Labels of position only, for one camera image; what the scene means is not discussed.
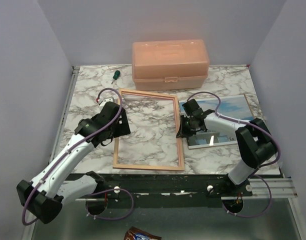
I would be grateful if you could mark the pink wooden picture frame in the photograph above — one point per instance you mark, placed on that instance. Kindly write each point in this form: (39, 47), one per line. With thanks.
(179, 143)

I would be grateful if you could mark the orange translucent plastic toolbox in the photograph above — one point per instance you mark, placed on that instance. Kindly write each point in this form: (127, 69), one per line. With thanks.
(169, 65)

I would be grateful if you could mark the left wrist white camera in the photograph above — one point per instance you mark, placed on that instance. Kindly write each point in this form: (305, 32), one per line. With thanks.
(102, 101)

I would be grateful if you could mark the building photo print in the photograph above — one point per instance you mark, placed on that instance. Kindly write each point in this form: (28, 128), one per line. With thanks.
(235, 106)

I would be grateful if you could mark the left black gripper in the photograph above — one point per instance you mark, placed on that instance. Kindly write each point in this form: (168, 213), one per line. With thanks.
(123, 128)

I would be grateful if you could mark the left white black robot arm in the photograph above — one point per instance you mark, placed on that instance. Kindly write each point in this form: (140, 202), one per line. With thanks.
(45, 195)

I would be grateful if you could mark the brown snack wrapper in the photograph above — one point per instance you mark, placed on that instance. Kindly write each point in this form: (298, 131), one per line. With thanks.
(134, 233)

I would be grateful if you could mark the green handled screwdriver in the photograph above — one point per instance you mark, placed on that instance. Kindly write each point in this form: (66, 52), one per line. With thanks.
(116, 75)

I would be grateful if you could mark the aluminium extrusion rail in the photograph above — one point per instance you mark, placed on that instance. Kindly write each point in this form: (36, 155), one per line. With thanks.
(147, 144)

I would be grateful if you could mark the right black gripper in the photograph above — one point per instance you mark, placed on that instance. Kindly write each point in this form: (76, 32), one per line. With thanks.
(181, 133)

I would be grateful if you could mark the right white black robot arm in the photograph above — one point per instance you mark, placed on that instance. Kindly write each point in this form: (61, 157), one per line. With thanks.
(254, 141)

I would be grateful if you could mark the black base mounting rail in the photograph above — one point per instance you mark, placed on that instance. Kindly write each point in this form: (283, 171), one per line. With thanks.
(166, 190)

